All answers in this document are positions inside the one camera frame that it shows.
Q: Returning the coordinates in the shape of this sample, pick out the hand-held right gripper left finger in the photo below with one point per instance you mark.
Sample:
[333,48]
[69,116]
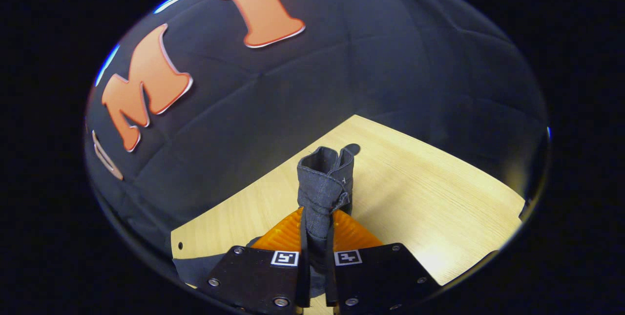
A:
[254,281]

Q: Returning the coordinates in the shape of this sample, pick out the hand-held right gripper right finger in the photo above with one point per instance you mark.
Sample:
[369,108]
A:
[381,278]

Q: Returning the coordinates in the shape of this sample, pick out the dark denim jeans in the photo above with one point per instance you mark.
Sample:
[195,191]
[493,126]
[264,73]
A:
[320,183]

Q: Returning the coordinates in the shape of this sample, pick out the black backdrop cloth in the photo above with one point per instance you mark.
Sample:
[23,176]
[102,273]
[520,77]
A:
[342,71]

